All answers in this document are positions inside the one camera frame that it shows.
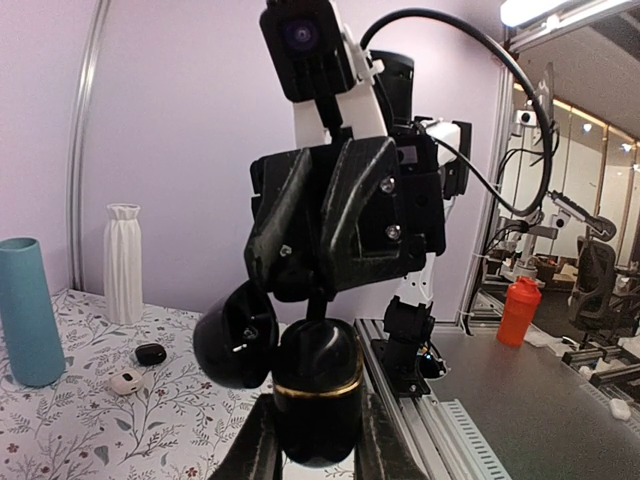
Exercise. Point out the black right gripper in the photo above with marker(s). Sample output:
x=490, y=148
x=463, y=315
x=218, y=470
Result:
x=354, y=215

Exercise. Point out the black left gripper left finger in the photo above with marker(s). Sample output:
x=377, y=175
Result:
x=255, y=452

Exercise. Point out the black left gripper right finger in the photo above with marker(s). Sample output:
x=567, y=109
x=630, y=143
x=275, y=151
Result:
x=380, y=452

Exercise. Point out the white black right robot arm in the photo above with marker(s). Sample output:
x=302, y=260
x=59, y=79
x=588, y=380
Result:
x=393, y=88

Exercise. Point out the small black closed earbud case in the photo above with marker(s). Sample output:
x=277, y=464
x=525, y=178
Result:
x=150, y=354

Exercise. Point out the white open earbud case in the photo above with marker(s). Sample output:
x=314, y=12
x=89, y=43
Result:
x=126, y=382

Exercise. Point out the white ribbed vase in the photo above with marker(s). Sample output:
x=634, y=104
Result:
x=122, y=265

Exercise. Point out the red bottle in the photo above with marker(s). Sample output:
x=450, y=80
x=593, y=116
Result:
x=522, y=302

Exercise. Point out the teal tall vase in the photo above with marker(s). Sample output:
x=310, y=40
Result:
x=30, y=331

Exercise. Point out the black office chair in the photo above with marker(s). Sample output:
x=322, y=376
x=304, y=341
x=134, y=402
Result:
x=590, y=308

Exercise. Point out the aluminium front rail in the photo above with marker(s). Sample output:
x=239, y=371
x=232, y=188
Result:
x=441, y=436

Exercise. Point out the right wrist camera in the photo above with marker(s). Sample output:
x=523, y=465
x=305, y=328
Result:
x=315, y=56

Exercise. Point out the right aluminium frame post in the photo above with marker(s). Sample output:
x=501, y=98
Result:
x=77, y=141

